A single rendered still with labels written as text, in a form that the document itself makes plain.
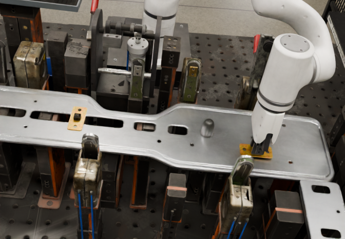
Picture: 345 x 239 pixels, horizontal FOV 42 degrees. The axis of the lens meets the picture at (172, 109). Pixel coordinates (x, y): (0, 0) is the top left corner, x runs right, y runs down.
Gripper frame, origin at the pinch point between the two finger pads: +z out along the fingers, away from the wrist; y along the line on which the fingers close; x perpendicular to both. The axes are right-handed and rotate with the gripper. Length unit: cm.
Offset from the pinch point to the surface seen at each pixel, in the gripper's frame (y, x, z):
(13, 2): -32, -69, -13
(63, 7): -32, -55, -13
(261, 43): -20.0, -1.4, -16.6
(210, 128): -3.6, -12.3, -0.3
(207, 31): -200, 5, 103
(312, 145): -4.7, 15.7, 3.2
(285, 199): 12.1, 6.8, 5.1
